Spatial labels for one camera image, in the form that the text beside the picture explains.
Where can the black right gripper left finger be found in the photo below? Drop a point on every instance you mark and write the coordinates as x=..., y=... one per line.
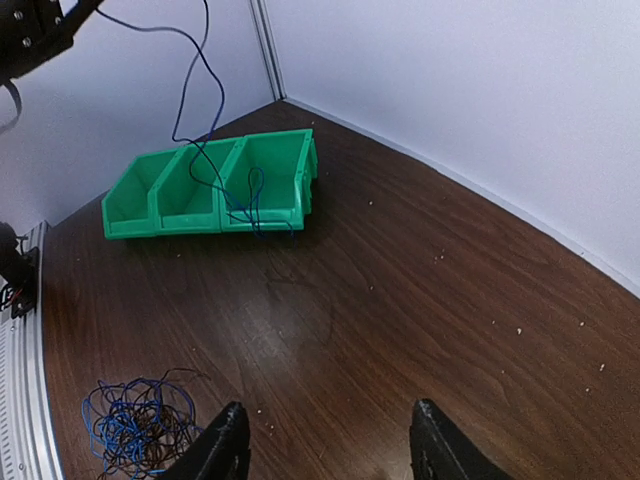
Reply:
x=221, y=451

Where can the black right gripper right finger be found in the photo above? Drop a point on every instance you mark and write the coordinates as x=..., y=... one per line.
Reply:
x=440, y=450

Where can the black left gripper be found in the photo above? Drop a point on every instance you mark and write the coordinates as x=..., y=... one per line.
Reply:
x=34, y=32

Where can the left green plastic bin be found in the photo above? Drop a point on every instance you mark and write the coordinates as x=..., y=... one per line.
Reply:
x=128, y=210

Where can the green plastic bin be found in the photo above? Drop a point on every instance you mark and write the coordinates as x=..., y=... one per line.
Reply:
x=192, y=196
x=128, y=210
x=267, y=182

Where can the middle green plastic bin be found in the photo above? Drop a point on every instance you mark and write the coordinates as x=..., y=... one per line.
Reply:
x=192, y=196

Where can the right green plastic bin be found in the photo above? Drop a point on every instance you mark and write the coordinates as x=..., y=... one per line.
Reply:
x=267, y=182

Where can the front aluminium rail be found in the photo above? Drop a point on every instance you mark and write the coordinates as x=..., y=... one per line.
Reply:
x=28, y=446

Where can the left aluminium frame post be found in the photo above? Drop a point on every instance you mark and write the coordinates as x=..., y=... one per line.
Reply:
x=268, y=49

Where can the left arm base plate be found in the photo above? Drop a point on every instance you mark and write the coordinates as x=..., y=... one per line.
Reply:
x=20, y=271

